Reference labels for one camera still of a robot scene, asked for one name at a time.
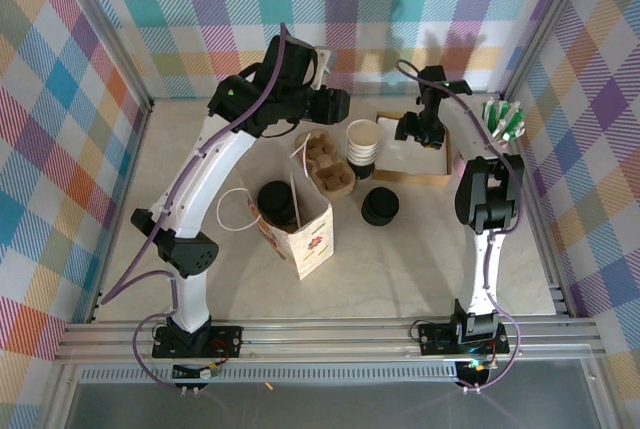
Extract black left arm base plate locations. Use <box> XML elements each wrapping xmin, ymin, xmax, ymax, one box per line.
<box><xmin>152</xmin><ymin>323</ymin><xmax>245</xmax><ymax>361</ymax></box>

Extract right small circuit board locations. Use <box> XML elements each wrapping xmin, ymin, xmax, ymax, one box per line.
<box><xmin>457</xmin><ymin>357</ymin><xmax>497</xmax><ymax>384</ymax></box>

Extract white printed paper bag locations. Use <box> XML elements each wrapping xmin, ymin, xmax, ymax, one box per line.
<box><xmin>216</xmin><ymin>142</ymin><xmax>335</xmax><ymax>281</ymax></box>

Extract stack of paper coffee cups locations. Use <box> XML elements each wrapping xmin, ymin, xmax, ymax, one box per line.
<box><xmin>344</xmin><ymin>119</ymin><xmax>384</xmax><ymax>181</ymax></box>

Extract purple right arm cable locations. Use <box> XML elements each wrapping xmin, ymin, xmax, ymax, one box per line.
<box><xmin>395</xmin><ymin>59</ymin><xmax>524</xmax><ymax>395</ymax></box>

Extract small circuit board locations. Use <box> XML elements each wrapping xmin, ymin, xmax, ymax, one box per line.
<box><xmin>171</xmin><ymin>361</ymin><xmax>222</xmax><ymax>381</ymax></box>
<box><xmin>457</xmin><ymin>357</ymin><xmax>497</xmax><ymax>384</ymax></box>

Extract aluminium left side rail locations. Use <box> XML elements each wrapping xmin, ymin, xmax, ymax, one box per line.
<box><xmin>92</xmin><ymin>103</ymin><xmax>155</xmax><ymax>323</ymax></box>

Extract aluminium rail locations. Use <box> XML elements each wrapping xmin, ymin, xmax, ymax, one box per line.
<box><xmin>92</xmin><ymin>103</ymin><xmax>155</xmax><ymax>323</ymax></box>
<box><xmin>499</xmin><ymin>91</ymin><xmax>576</xmax><ymax>320</ymax></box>
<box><xmin>52</xmin><ymin>317</ymin><xmax>609</xmax><ymax>366</ymax></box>

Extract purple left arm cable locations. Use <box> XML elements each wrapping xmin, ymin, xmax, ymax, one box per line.
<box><xmin>98</xmin><ymin>22</ymin><xmax>292</xmax><ymax>391</ymax></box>

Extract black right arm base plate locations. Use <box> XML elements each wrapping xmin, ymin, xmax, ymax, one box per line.
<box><xmin>417</xmin><ymin>321</ymin><xmax>511</xmax><ymax>356</ymax></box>

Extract black plastic cup lid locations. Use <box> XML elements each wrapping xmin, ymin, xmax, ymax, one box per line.
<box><xmin>257</xmin><ymin>181</ymin><xmax>296</xmax><ymax>220</ymax></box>

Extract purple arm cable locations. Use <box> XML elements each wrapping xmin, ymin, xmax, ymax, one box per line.
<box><xmin>98</xmin><ymin>22</ymin><xmax>292</xmax><ymax>391</ymax></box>
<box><xmin>395</xmin><ymin>59</ymin><xmax>524</xmax><ymax>395</ymax></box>

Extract aluminium right side rail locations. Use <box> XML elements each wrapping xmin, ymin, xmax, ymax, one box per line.
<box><xmin>499</xmin><ymin>91</ymin><xmax>576</xmax><ymax>320</ymax></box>

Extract grey slotted cable duct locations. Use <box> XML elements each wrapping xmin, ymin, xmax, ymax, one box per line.
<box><xmin>74</xmin><ymin>366</ymin><xmax>464</xmax><ymax>384</ymax></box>

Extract left small circuit board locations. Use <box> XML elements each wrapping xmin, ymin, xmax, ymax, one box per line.
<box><xmin>171</xmin><ymin>361</ymin><xmax>222</xmax><ymax>381</ymax></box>

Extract brown cardboard napkin tray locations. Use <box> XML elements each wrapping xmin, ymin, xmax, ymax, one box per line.
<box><xmin>372</xmin><ymin>109</ymin><xmax>455</xmax><ymax>186</ymax></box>

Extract stack of black cup lids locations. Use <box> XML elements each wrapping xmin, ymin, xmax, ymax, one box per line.
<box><xmin>360</xmin><ymin>187</ymin><xmax>401</xmax><ymax>228</ymax></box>

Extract green white wrapped straw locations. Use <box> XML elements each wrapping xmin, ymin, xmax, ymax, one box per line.
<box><xmin>499</xmin><ymin>107</ymin><xmax>527</xmax><ymax>143</ymax></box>
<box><xmin>481</xmin><ymin>100</ymin><xmax>499</xmax><ymax>138</ymax></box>
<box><xmin>492</xmin><ymin>100</ymin><xmax>511</xmax><ymax>143</ymax></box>

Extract aluminium front rail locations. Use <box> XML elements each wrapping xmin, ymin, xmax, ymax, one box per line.
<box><xmin>52</xmin><ymin>317</ymin><xmax>609</xmax><ymax>366</ymax></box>

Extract aluminium left corner post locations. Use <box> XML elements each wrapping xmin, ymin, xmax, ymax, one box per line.
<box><xmin>59</xmin><ymin>0</ymin><xmax>155</xmax><ymax>113</ymax></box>

